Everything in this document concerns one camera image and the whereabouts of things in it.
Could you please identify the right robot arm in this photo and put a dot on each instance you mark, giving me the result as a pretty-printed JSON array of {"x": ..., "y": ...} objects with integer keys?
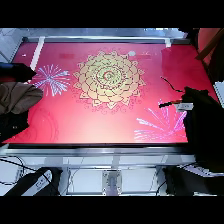
[{"x": 186, "y": 183}]

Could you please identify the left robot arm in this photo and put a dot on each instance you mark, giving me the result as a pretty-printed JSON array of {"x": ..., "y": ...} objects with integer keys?
[{"x": 36, "y": 183}]

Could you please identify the heap of clothes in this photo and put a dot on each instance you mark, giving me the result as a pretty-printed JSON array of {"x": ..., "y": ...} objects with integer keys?
[{"x": 205, "y": 133}]

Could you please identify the brown garment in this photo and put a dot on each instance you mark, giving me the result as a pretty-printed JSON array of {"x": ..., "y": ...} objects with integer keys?
[{"x": 18, "y": 96}]

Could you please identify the black garment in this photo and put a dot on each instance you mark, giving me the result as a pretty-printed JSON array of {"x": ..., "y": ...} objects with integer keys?
[{"x": 11, "y": 125}]

